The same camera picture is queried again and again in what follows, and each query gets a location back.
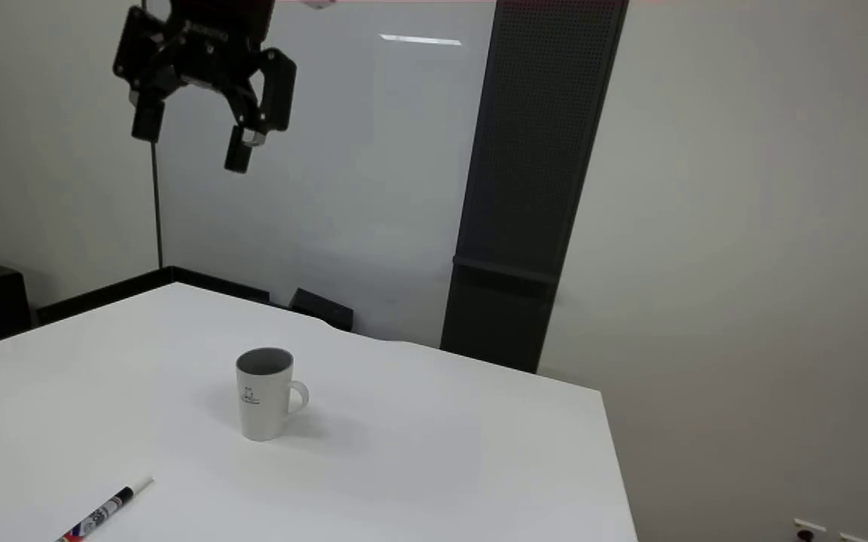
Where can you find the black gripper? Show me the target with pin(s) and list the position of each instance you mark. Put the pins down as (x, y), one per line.
(216, 41)

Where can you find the white ceramic mug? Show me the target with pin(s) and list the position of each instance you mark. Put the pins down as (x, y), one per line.
(263, 407)

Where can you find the black whiteboard marker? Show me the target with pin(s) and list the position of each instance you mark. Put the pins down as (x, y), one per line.
(104, 511)

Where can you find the black vertical pillar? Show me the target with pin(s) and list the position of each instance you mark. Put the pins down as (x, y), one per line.
(524, 200)

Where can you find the frosted glass wall panel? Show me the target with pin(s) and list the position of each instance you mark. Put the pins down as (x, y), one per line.
(374, 200)

